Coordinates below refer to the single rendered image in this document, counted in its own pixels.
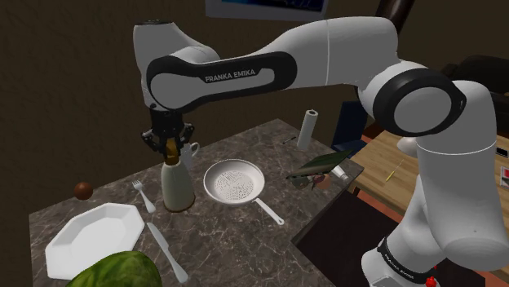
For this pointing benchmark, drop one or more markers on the cream bottle with brown neck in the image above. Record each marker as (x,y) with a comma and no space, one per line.
(177,187)

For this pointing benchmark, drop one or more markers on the wall picture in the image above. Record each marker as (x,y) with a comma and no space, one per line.
(266,10)

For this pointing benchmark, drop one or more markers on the blue chair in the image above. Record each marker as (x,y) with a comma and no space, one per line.
(350,125)

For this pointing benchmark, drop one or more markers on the wooden table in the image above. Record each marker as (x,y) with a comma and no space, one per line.
(381,167)

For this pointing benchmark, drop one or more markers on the brown ball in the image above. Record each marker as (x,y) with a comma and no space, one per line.
(83,191)

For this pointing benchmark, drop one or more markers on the white octagonal plate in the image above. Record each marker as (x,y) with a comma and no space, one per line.
(93,238)

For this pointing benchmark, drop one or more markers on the green watermelon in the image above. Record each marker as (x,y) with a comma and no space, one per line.
(119,272)

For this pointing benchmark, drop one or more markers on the green book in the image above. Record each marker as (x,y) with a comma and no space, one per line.
(322,163)

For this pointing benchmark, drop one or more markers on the white tube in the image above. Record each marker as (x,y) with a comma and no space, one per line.
(340,173)

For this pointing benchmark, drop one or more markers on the white fork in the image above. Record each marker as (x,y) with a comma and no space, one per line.
(146,200)

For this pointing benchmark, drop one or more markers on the white knife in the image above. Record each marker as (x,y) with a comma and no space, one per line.
(165,250)

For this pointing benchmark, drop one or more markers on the yellow pencil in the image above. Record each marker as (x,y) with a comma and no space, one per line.
(393,171)

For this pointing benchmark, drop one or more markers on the brown sunglasses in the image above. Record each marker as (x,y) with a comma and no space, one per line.
(308,182)

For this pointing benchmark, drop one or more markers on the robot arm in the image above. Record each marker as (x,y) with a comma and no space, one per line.
(449,167)

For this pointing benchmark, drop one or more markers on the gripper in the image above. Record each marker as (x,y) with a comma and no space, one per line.
(167,121)

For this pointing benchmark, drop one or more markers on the white mug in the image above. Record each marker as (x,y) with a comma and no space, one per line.
(191,152)

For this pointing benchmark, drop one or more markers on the black pen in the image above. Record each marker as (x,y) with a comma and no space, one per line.
(289,140)

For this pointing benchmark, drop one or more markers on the white paper towel roll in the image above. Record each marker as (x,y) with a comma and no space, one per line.
(308,129)

